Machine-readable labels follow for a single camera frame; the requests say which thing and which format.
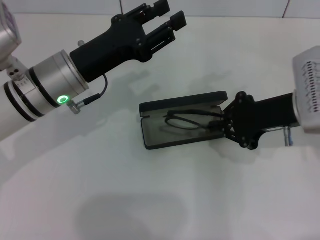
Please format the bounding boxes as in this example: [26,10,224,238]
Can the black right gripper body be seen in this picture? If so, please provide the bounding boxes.
[231,90,300,151]

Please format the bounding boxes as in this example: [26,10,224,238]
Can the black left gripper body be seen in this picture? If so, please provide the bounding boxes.
[69,13,153,84]

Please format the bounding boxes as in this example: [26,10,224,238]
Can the black glasses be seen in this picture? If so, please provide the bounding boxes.
[163,108,225,132]

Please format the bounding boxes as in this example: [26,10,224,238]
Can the black glasses case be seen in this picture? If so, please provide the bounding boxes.
[138,90,229,151]

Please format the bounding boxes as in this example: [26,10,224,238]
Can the black cable with silver plug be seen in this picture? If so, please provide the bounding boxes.
[264,125,294,149]
[65,74,109,116]

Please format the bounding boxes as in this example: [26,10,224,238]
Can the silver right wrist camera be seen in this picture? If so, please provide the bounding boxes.
[292,45,320,115]

